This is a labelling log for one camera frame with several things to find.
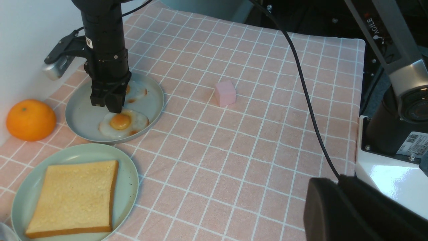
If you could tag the pink foam cube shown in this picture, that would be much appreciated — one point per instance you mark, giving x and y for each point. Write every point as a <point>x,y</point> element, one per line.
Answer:
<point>225,93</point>

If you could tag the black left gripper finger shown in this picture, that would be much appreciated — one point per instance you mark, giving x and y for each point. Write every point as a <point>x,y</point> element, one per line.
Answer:
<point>352,210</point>

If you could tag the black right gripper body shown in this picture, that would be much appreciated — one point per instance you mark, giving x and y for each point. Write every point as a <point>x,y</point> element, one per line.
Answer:
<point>107,64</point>

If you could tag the bread slice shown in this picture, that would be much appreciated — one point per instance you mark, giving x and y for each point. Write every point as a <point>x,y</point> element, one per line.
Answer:
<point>75,199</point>

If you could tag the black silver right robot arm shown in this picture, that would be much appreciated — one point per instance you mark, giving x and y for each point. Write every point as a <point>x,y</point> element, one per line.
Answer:
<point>97,7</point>

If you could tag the light green center plate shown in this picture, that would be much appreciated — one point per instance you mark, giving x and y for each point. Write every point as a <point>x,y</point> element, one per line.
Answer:
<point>126,190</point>

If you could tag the grey-blue bread plate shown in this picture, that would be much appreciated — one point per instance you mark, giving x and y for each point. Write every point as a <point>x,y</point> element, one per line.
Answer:
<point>6,233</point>

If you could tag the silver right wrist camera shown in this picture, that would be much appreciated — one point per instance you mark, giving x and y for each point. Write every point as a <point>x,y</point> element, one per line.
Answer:
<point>62,55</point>

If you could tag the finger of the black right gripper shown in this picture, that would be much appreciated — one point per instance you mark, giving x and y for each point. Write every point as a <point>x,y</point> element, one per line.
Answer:
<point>115,101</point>

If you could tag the grey egg plate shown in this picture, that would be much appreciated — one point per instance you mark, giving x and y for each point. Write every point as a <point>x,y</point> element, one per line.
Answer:
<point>83,118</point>

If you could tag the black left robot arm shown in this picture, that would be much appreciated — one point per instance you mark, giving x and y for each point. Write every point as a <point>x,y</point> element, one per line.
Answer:
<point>398,129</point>

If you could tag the fried egg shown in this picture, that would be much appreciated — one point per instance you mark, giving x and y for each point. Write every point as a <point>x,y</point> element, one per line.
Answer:
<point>135,90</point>
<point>125,124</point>

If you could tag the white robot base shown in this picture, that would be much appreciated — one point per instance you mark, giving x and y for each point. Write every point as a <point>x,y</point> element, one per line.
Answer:
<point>402,182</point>

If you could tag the orange tangerine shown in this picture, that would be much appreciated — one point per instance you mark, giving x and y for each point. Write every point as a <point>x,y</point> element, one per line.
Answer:
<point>31,120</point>

